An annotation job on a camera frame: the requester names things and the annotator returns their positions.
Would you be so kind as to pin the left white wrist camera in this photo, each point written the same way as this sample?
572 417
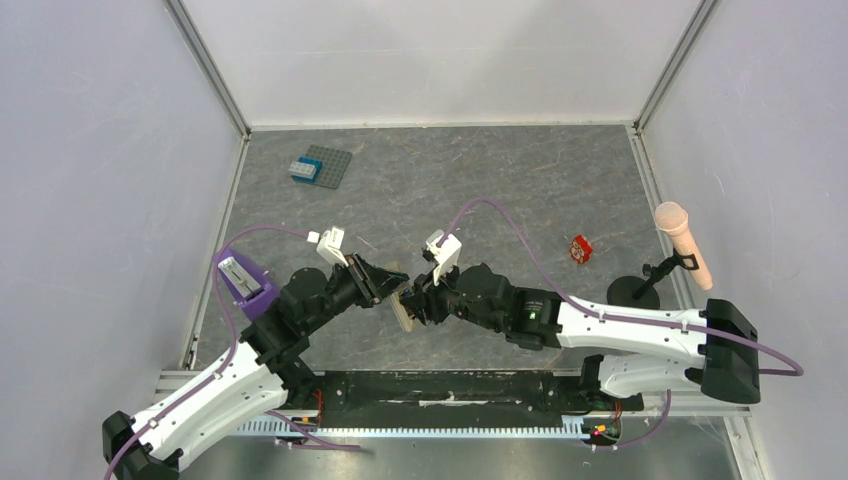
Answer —
329 245

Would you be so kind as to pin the white cable duct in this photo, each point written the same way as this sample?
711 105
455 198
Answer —
569 427

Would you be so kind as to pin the pink microphone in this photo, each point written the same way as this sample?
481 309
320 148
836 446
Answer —
673 220

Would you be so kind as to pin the black microphone stand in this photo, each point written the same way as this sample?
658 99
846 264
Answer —
635 292

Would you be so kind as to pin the grey lego baseplate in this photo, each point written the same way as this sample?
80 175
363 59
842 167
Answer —
331 165

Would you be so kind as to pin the beige remote control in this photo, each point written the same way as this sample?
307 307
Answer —
405 319

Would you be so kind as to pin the blue lego brick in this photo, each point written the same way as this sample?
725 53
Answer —
305 159

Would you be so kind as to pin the red toy figure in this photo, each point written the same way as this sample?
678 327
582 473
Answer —
580 250

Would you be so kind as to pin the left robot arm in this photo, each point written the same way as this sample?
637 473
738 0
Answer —
259 373

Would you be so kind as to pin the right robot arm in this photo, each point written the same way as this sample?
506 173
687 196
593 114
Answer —
709 350

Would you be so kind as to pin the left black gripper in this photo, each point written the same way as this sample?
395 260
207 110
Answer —
372 282

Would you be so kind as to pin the grey lego brick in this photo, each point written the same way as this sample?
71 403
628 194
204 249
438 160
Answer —
304 170

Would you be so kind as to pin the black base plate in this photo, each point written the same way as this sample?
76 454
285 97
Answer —
453 399

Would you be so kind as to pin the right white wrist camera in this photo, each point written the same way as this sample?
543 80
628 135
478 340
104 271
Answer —
444 254

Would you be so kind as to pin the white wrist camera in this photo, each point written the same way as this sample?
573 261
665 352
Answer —
329 245
444 254

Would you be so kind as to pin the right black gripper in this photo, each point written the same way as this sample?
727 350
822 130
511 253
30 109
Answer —
428 295

